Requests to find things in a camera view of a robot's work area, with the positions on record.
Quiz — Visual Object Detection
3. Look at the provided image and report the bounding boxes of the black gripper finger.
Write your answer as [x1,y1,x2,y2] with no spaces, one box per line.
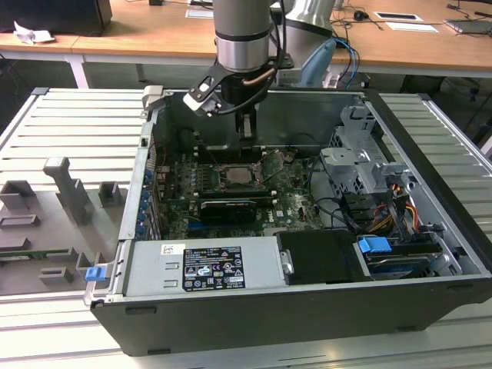
[235,110,258,155]

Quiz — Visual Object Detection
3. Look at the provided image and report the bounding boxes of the silver CPU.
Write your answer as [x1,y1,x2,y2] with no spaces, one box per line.
[224,168,251,185]

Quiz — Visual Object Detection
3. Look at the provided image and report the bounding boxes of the metal locking lever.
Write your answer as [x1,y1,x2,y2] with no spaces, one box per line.
[263,158,289,186]
[194,132,223,171]

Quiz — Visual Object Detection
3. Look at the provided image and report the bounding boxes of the CPU socket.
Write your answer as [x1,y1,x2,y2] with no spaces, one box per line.
[217,163,267,190]

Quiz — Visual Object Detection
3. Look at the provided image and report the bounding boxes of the graphics card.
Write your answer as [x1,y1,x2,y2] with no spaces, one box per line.
[198,198,258,224]

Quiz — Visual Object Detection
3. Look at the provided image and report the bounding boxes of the green motherboard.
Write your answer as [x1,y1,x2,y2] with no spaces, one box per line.
[153,148,335,239]

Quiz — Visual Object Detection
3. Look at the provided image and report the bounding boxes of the grey plastic case latch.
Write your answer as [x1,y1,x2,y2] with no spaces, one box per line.
[141,85,167,113]

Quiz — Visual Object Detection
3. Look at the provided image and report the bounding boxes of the silver metal drive cage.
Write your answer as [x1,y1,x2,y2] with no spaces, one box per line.
[317,104,416,197]

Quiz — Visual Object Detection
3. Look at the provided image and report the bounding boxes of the wooden desk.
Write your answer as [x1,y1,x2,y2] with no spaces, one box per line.
[0,0,492,90]

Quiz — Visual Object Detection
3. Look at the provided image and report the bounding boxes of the black plastic shroud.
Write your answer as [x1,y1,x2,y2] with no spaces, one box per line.
[276,230,371,286]

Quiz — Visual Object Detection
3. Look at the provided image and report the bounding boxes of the grey power supply unit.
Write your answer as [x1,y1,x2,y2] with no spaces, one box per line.
[125,236,288,297]

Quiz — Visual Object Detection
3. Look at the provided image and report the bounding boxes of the hard disk in blue carrier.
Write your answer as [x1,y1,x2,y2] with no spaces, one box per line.
[355,235,443,281]

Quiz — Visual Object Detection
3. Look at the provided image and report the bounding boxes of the dark grey PC case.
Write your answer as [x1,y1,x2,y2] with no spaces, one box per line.
[88,85,492,357]

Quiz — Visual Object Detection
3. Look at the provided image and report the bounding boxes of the blue plastic latch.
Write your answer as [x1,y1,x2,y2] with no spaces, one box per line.
[85,266,107,284]

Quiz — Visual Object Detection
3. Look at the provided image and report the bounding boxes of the black monitor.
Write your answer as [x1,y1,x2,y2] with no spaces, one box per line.
[0,0,113,38]

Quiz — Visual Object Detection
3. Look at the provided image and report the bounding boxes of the grey parts rack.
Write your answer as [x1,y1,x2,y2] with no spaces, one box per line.
[0,156,130,297]

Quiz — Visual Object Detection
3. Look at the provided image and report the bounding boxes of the crumpled white paper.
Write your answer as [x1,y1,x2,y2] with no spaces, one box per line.
[13,21,55,45]

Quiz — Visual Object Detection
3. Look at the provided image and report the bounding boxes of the grey laptop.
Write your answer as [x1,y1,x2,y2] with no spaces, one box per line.
[444,17,492,38]

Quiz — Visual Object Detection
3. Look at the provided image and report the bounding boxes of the green RAM stick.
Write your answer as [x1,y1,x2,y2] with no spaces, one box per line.
[0,248,72,260]

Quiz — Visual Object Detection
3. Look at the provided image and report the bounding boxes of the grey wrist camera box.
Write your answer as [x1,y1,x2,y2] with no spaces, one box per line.
[275,52,304,84]
[183,75,221,118]

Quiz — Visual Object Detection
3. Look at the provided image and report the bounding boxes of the thin black wire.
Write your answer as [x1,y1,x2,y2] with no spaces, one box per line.
[286,132,321,151]

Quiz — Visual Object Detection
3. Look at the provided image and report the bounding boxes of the thick black cable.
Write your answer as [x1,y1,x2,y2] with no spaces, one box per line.
[306,155,323,203]
[311,196,357,234]

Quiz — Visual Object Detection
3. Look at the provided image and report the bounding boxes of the blue cable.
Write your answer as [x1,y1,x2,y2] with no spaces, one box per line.
[333,36,361,90]

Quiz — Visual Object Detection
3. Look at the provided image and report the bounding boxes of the desk cable grommet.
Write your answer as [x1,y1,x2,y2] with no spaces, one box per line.
[374,11,424,22]

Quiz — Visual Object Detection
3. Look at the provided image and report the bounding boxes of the yellow red wire bundle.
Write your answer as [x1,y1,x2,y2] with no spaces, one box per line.
[368,183,420,236]

